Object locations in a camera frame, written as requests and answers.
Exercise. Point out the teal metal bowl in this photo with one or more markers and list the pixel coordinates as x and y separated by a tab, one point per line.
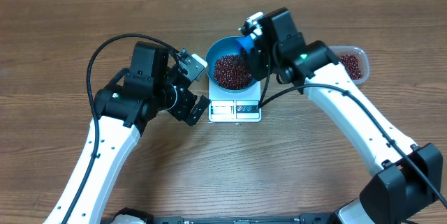
222	47

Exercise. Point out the white digital kitchen scale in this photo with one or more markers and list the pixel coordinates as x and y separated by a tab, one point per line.
234	106

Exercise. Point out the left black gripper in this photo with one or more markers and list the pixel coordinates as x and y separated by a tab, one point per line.
188	100

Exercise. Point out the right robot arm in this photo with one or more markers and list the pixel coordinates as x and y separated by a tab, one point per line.
405	177

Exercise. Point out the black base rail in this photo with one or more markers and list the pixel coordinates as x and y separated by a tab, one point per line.
129	215

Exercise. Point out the red adzuki beans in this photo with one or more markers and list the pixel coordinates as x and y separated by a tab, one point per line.
230	72

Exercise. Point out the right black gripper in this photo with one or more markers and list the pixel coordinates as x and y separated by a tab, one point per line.
257	65

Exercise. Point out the clear plastic food container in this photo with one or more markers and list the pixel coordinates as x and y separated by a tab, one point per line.
355	61

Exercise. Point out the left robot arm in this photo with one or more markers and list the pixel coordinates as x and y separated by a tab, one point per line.
157	80

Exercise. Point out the blue plastic measuring scoop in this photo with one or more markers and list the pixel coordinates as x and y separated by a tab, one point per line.
246	43

